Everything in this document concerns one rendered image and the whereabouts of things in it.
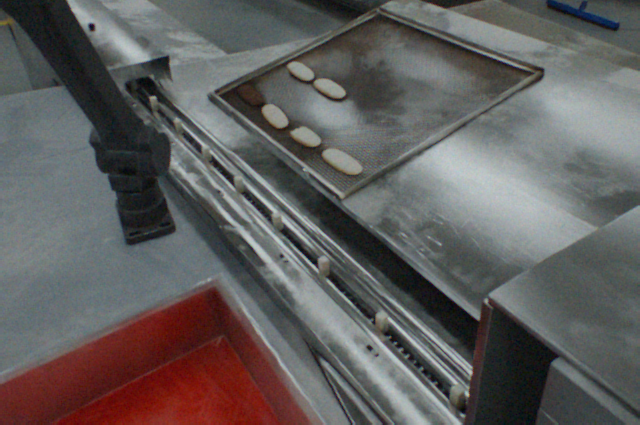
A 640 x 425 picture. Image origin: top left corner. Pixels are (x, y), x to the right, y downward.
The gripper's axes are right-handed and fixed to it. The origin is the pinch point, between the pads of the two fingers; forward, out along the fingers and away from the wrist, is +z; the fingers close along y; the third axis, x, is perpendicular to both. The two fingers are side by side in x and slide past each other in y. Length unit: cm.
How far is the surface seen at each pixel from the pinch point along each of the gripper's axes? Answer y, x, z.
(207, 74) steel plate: -12.4, 13.5, 30.1
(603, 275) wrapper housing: 29, 68, -99
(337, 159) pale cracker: -4, 54, -25
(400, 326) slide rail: 11, 80, -44
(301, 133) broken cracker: -4.8, 45.6, -16.1
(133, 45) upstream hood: 2.4, 0.8, 27.6
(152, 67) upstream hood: 3.0, 10.1, 21.1
